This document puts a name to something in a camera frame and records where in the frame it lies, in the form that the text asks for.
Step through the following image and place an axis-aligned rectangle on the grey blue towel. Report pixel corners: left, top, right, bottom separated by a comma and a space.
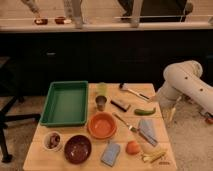
138, 119, 158, 146

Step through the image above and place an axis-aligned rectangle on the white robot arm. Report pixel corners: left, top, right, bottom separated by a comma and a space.
156, 60, 213, 115

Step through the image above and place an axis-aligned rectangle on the small metal cup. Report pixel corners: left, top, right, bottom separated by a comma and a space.
95, 95, 107, 111

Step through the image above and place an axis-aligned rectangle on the black rectangular brush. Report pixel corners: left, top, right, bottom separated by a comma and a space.
110, 100, 131, 112

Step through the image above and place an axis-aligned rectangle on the orange bowl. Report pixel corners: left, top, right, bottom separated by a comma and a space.
87, 112, 117, 139

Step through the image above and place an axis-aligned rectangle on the green cucumber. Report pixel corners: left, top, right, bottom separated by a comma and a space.
134, 107, 156, 116

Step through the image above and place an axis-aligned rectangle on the green plastic tray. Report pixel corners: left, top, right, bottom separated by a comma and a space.
40, 81, 88, 127

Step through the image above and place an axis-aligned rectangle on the metal fork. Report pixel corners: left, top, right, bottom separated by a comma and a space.
112, 113, 138, 133

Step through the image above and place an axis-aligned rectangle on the blue sponge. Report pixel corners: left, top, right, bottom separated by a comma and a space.
101, 142, 120, 167

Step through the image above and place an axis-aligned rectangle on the dark red bowl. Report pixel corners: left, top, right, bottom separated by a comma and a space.
64, 135, 92, 164

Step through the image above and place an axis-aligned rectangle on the small white bowl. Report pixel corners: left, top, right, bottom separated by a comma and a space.
43, 131, 63, 152

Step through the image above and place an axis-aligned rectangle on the brown bowl on counter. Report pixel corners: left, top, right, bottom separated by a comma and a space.
55, 16, 66, 24

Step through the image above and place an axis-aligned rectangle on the red bowl on counter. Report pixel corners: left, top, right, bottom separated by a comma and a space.
34, 18, 48, 25

